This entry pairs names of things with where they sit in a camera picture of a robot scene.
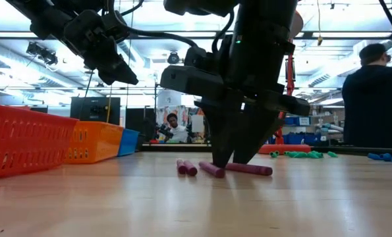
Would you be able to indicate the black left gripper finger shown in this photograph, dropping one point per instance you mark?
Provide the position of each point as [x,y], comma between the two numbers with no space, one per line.
[118,72]
[90,63]

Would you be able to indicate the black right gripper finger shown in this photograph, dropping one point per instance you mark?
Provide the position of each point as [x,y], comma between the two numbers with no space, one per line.
[223,131]
[255,131]

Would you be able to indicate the purple crayon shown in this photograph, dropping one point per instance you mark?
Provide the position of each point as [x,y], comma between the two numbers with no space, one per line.
[251,169]
[212,170]
[190,168]
[181,167]

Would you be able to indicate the blue plastic basket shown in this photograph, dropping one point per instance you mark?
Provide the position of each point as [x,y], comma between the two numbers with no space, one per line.
[129,142]

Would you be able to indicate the orange plastic basket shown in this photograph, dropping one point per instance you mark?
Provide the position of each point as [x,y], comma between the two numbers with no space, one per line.
[97,141]

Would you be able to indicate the red plastic basket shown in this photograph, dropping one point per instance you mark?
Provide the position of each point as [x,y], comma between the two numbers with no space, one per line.
[24,141]

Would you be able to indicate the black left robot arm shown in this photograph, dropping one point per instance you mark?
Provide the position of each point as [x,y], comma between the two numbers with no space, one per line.
[44,13]

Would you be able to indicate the white monitor back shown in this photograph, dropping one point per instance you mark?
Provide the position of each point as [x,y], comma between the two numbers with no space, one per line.
[197,123]

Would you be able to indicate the small green plastic piece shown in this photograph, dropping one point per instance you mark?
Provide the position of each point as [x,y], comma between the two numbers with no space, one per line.
[321,153]
[294,155]
[288,154]
[316,155]
[277,153]
[309,155]
[301,155]
[272,154]
[332,154]

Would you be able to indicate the red desk lamp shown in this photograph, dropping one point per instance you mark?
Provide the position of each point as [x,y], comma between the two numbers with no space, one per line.
[289,74]

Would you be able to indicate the colourful mural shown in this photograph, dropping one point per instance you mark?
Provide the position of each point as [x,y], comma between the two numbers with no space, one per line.
[184,113]

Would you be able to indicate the blue storage bin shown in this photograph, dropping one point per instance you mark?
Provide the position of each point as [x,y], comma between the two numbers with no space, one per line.
[297,121]

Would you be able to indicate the black screen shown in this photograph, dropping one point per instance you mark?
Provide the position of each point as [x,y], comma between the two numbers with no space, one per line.
[95,110]

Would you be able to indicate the person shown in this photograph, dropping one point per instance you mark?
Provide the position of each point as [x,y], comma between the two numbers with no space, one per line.
[373,105]
[179,131]

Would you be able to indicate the black ceiling spotlight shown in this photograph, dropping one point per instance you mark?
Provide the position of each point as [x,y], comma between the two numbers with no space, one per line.
[173,58]
[42,54]

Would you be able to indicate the black panel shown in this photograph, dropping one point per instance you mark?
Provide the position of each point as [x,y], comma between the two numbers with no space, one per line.
[139,120]

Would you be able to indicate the long wooden table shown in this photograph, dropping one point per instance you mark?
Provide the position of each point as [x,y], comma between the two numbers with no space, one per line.
[334,135]

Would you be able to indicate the small blue plastic piece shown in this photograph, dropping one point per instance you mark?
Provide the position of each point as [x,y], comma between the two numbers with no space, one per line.
[374,156]
[386,157]

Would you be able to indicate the black aluminium table frame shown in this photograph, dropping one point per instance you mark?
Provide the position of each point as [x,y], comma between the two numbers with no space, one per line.
[176,148]

